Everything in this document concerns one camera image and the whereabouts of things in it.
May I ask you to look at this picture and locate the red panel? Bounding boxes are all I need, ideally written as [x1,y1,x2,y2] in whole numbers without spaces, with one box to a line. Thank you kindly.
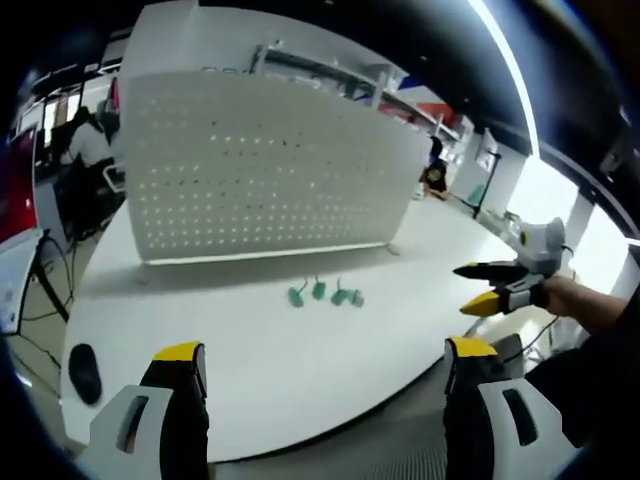
[0,125,40,242]

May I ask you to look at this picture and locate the black computer mouse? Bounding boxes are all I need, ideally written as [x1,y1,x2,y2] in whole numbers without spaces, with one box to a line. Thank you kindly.
[67,343,104,406]

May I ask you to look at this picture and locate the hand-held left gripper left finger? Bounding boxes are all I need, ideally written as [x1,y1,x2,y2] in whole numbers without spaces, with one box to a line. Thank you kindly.
[89,341,210,480]

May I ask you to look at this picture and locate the white storage shelf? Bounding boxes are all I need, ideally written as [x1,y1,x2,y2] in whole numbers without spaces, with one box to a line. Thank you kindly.
[248,41,474,144]

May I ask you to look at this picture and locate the black tripod stand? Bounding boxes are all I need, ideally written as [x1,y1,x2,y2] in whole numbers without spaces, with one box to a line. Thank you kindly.
[449,151,503,219]

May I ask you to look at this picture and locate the black cable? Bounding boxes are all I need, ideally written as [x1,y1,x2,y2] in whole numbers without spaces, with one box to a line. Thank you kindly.
[519,313,567,364]

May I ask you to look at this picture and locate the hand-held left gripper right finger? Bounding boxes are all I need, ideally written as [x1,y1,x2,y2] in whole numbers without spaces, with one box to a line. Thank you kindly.
[443,336,562,480]

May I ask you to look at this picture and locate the white perforated mounting plate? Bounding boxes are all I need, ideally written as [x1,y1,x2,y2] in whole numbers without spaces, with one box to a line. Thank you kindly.
[118,73,434,287]

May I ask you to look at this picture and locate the person's right hand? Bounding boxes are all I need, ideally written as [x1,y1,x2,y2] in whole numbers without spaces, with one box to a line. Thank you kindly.
[543,274,609,322]

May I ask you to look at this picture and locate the white office chair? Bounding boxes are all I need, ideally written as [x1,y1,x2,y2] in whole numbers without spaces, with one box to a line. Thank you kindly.
[101,163,127,194]

